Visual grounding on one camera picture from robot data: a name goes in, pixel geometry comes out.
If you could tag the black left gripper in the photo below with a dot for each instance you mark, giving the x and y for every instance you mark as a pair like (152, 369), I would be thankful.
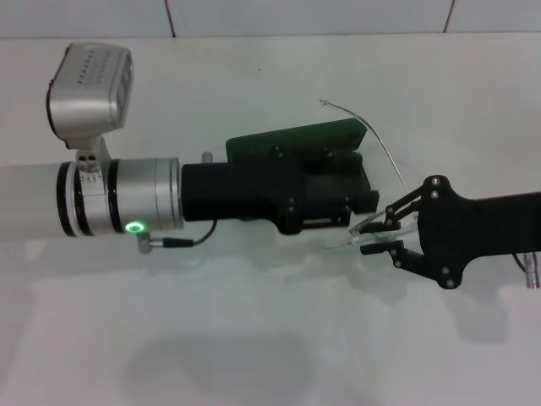
(232, 190)

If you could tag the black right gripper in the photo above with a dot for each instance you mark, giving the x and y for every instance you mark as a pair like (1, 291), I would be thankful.
(465, 228)

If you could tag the green glasses case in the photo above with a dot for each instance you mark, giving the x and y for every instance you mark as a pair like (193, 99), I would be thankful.
(296, 135)

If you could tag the clear white glasses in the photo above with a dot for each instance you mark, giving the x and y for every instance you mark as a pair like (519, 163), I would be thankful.
(380, 137)

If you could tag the small silver left wrist plug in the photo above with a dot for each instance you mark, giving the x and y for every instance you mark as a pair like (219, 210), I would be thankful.
(207, 156)

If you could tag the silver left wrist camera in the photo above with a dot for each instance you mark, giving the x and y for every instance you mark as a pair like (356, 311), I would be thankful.
(84, 97)

